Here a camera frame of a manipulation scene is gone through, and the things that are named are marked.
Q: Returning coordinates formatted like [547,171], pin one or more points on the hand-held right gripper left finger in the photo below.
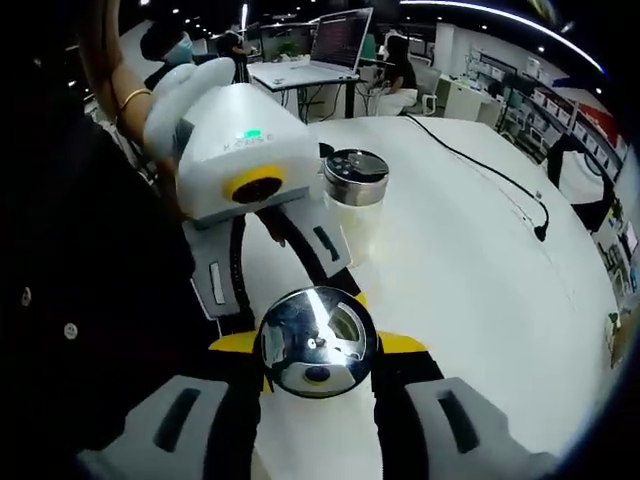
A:
[200,425]

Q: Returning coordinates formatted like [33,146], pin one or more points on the small glass seasoning bottle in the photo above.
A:
[300,340]

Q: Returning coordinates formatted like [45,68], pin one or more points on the open silver laptop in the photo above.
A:
[340,40]

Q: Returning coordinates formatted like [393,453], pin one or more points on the white office desk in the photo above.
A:
[300,82]

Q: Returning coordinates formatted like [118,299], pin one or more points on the white office chair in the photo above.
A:
[429,90]

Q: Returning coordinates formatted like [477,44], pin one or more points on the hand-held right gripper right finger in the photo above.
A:
[425,410]

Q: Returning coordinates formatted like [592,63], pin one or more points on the person's left hand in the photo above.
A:
[170,185]

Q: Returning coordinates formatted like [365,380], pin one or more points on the storage shelf with white bins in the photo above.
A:
[560,105]

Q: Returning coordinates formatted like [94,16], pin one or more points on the white cabinet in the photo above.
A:
[465,100]

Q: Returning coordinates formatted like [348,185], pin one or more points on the ceiling light strip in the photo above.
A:
[550,27]

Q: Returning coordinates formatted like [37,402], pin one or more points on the black and white shirt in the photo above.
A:
[585,185]

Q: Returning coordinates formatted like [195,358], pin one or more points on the tall seasoning bottle white contents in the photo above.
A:
[357,175]

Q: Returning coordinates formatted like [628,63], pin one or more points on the small green desk plant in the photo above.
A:
[287,48]

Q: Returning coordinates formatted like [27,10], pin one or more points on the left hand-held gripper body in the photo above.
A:
[240,130]

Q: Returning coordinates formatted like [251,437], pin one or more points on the person's dark shirt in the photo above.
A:
[75,250]

